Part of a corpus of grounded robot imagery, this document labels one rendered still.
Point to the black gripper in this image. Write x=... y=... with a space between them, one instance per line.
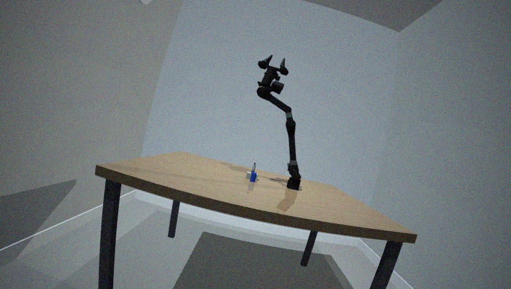
x=271 y=71

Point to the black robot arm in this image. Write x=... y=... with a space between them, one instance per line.
x=264 y=92

